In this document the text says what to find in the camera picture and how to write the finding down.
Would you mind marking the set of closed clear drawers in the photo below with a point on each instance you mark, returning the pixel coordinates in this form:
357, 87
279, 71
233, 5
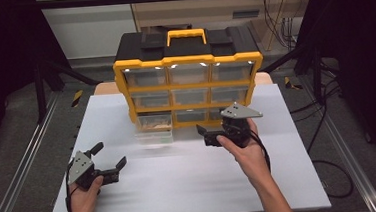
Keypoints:
188, 74

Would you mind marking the clear plastic drawer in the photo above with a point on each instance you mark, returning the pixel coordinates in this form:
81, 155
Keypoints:
154, 128

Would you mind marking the yellow black organizer cabinet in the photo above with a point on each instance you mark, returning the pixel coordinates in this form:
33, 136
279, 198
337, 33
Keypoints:
185, 46

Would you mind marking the black metal stand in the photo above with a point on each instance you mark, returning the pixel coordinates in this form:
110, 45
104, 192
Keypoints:
317, 73
40, 96

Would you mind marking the person's right hand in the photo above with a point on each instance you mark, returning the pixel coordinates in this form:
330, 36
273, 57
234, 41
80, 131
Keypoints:
249, 155

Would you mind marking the metal floor rail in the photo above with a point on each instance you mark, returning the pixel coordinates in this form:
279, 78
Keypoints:
20, 168
350, 155

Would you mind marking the person's left hand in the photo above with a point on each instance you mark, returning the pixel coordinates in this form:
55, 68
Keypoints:
84, 200

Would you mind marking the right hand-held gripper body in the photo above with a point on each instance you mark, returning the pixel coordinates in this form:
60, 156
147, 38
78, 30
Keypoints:
236, 114

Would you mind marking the yellow black hazard tape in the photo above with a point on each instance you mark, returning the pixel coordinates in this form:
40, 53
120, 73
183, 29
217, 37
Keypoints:
77, 98
290, 83

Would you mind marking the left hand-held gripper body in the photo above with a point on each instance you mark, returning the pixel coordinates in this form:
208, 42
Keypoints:
80, 165

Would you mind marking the black curtain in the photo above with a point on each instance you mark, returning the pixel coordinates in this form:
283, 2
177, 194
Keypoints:
366, 56
2, 65

